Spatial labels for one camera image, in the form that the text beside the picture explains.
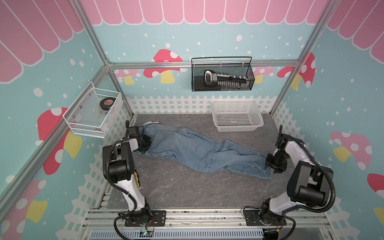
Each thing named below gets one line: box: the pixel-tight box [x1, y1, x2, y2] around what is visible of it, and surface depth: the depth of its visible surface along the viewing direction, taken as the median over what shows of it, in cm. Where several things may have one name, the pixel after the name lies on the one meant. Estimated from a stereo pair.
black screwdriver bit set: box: [194, 70, 249, 91], surface depth 90 cm
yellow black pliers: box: [134, 171, 140, 187], surface depth 88 cm
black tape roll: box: [99, 97, 117, 111], surface depth 81 cm
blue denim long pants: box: [135, 122, 272, 181], surface depth 98 cm
